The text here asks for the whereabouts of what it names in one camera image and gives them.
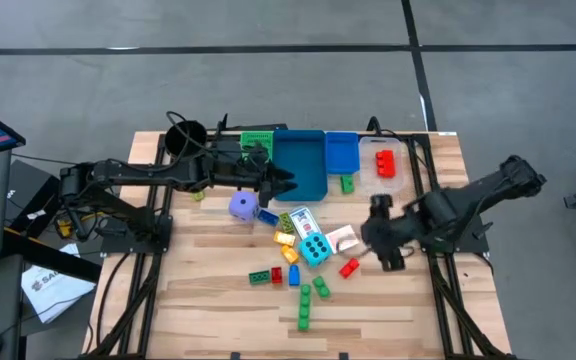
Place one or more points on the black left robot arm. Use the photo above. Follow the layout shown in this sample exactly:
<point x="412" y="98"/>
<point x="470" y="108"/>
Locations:
<point x="143" y="172"/>

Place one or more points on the black desk beam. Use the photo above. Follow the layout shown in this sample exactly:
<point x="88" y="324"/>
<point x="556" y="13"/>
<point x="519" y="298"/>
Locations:
<point x="48" y="255"/>

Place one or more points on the large red brick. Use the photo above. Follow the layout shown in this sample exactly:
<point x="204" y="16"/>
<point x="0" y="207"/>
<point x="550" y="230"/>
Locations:
<point x="386" y="164"/>

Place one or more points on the green mesh basket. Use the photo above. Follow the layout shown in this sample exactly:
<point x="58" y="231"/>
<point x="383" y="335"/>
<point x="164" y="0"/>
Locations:
<point x="258" y="137"/>

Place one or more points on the purple foam die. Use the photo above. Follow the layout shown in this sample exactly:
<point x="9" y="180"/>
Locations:
<point x="244" y="206"/>

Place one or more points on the black aluminium table frame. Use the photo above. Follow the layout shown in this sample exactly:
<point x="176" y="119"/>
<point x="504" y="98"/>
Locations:
<point x="160" y="145"/>

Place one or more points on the large teal plastic tray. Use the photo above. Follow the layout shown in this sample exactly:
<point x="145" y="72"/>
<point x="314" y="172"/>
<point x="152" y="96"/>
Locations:
<point x="305" y="160"/>

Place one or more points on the small red brick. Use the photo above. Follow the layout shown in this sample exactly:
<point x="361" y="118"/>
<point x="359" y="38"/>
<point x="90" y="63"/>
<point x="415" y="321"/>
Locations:
<point x="276" y="275"/>

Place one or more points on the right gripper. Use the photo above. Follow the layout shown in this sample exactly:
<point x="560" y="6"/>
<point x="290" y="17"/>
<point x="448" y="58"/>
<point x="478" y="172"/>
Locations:
<point x="388" y="231"/>

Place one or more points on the white printed paper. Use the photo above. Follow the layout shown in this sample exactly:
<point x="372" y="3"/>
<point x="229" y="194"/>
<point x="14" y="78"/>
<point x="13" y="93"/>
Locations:
<point x="55" y="292"/>

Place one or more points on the turquoise foam die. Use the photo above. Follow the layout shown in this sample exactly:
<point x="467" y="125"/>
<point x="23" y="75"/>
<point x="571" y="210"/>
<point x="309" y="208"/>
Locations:
<point x="314" y="249"/>

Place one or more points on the clear plastic container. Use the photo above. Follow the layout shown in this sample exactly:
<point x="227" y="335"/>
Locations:
<point x="368" y="180"/>

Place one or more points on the white blue playing card box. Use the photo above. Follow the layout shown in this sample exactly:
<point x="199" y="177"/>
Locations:
<point x="304" y="220"/>

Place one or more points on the yellow eight-stud brick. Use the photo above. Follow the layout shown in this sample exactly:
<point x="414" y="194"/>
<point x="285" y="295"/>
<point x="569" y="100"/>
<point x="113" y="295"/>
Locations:
<point x="284" y="238"/>

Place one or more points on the blue single-stud block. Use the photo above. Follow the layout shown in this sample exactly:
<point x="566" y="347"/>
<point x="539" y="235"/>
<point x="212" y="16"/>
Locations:
<point x="294" y="276"/>

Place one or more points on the black camera bracket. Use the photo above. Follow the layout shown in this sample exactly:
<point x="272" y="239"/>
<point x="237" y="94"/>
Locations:
<point x="258" y="127"/>

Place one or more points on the small red two-stud block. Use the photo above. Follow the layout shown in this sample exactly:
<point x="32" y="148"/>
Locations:
<point x="349" y="268"/>

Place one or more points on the small blue plastic bin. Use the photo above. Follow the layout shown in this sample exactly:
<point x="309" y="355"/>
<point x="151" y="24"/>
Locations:
<point x="342" y="152"/>

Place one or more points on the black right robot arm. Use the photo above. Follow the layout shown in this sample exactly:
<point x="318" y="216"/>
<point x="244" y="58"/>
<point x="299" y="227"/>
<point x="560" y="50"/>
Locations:
<point x="488" y="191"/>

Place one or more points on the black round cup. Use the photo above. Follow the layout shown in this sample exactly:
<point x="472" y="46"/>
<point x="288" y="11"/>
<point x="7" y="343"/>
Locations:
<point x="183" y="137"/>

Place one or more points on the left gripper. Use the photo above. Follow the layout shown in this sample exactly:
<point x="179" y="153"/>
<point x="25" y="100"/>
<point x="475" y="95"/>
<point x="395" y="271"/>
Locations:
<point x="238" y="177"/>

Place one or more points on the black equipment case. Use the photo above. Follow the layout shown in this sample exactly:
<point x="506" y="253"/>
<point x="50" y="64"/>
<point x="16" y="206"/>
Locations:
<point x="28" y="187"/>

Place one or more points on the yellow single-stud block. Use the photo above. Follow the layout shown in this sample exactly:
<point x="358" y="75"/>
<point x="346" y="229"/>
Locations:
<point x="289" y="254"/>

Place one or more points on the yellow black tool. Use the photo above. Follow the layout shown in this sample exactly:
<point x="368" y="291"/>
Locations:
<point x="64" y="228"/>

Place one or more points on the long green four-stud block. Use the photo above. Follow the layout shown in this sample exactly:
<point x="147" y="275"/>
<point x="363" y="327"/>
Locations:
<point x="304" y="307"/>

